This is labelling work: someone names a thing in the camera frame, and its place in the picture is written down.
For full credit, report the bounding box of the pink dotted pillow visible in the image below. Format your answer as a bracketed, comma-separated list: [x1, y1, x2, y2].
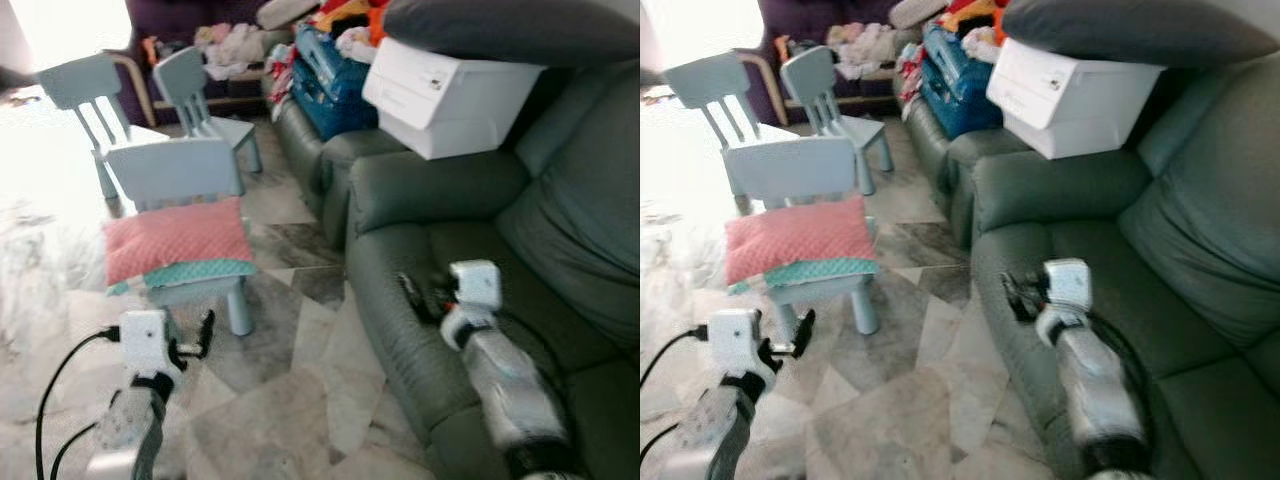
[102, 197, 256, 288]
[724, 195, 879, 288]

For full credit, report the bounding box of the green leather sofa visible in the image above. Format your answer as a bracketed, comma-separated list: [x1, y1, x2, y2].
[343, 55, 641, 480]
[968, 50, 1280, 480]

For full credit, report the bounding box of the teal dotted pillow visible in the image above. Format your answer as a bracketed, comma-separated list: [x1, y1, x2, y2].
[108, 258, 258, 297]
[728, 258, 881, 296]

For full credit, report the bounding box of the purple sofa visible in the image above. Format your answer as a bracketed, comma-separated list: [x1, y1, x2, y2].
[125, 0, 301, 126]
[755, 0, 926, 126]

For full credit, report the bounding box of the green leather armchair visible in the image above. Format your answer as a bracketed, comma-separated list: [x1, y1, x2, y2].
[900, 95, 1041, 251]
[270, 95, 411, 251]

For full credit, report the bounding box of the light blue child chair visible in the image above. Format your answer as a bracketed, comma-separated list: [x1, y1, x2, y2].
[780, 46, 896, 196]
[103, 137, 256, 338]
[37, 52, 171, 206]
[153, 46, 264, 196]
[722, 135, 881, 338]
[662, 52, 791, 206]

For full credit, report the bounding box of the white plastic storage box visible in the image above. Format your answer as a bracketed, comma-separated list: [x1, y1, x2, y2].
[987, 38, 1166, 161]
[362, 37, 546, 161]

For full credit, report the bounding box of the blue bag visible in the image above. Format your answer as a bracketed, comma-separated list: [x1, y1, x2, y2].
[918, 25, 1004, 139]
[290, 25, 379, 141]

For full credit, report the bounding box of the orange red clothes pile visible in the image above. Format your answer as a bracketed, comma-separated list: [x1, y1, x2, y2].
[940, 0, 1011, 61]
[310, 0, 391, 61]

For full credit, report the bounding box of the dark grey cushion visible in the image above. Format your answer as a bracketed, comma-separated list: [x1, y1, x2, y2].
[382, 0, 641, 69]
[1003, 0, 1280, 69]

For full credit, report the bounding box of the pale clothes pile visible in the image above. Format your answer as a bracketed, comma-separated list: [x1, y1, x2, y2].
[825, 22, 901, 81]
[195, 22, 266, 81]

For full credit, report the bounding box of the beige cushion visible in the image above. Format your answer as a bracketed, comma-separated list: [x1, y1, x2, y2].
[258, 0, 321, 29]
[888, 0, 951, 29]

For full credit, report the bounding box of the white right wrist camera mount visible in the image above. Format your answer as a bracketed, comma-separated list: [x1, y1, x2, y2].
[1043, 258, 1093, 313]
[448, 260, 503, 316]

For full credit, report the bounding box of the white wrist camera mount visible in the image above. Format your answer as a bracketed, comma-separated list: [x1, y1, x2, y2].
[1043, 258, 1093, 313]
[448, 260, 503, 316]
[118, 310, 183, 379]
[705, 308, 769, 379]

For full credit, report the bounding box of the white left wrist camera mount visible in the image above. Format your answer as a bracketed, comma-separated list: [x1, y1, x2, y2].
[705, 308, 769, 379]
[118, 310, 183, 379]

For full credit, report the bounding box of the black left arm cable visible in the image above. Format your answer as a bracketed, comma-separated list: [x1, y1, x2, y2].
[640, 325, 709, 386]
[50, 420, 101, 480]
[640, 420, 681, 461]
[35, 325, 121, 480]

